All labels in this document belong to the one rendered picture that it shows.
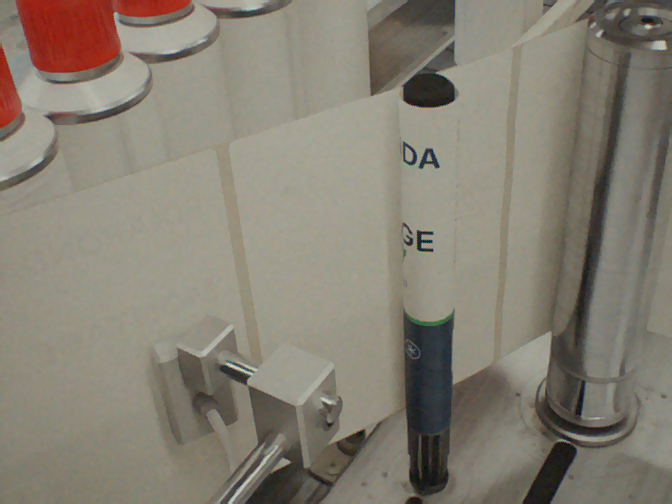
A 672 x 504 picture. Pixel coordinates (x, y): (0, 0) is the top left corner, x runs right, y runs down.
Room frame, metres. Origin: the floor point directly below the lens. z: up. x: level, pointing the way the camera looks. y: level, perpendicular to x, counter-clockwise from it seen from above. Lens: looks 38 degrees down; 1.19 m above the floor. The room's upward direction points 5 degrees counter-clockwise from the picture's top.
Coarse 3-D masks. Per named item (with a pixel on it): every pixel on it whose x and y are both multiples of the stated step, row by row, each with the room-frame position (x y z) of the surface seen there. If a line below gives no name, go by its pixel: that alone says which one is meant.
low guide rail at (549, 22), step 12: (564, 0) 0.65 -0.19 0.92; (576, 0) 0.66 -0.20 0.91; (588, 0) 0.68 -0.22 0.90; (552, 12) 0.63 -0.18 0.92; (564, 12) 0.64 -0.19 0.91; (576, 12) 0.66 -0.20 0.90; (540, 24) 0.61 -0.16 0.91; (552, 24) 0.62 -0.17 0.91; (564, 24) 0.64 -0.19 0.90; (528, 36) 0.60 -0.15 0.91
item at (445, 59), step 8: (544, 0) 0.74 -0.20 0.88; (552, 0) 0.74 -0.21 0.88; (600, 0) 0.73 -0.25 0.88; (608, 0) 0.74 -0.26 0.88; (544, 8) 0.72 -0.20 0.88; (592, 8) 0.72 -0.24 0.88; (584, 16) 0.70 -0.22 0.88; (448, 48) 0.66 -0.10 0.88; (440, 56) 0.65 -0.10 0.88; (448, 56) 0.65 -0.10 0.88; (432, 64) 0.63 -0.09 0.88; (440, 64) 0.63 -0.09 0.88; (448, 64) 0.63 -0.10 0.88; (424, 72) 0.62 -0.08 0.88; (432, 72) 0.62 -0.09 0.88; (408, 80) 0.61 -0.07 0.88
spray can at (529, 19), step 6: (528, 0) 0.65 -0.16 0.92; (534, 0) 0.65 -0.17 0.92; (540, 0) 0.66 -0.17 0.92; (528, 6) 0.65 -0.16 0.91; (534, 6) 0.65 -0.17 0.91; (540, 6) 0.66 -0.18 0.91; (528, 12) 0.65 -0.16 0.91; (534, 12) 0.65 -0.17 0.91; (540, 12) 0.66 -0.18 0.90; (528, 18) 0.65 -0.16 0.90; (534, 18) 0.65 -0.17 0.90; (528, 24) 0.65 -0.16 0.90
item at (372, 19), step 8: (368, 0) 0.57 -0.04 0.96; (376, 0) 0.57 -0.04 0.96; (384, 0) 0.57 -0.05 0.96; (392, 0) 0.58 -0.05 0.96; (400, 0) 0.59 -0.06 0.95; (368, 8) 0.56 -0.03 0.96; (376, 8) 0.56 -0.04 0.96; (384, 8) 0.57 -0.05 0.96; (392, 8) 0.58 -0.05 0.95; (368, 16) 0.55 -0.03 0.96; (376, 16) 0.56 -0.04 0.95; (384, 16) 0.57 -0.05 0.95; (368, 24) 0.55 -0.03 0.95
